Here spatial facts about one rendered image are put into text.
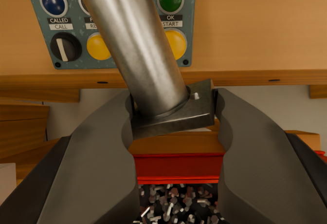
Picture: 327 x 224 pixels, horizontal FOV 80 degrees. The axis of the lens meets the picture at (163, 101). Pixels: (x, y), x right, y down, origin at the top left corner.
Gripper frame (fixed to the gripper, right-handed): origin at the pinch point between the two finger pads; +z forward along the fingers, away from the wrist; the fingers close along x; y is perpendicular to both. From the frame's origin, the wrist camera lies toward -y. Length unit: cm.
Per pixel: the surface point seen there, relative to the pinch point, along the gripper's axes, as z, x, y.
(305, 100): 84, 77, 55
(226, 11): 14.3, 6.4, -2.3
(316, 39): 12.3, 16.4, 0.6
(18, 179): 6.7, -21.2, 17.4
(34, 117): 71, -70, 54
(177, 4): 9.1, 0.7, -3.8
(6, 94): 43, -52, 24
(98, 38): 8.4, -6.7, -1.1
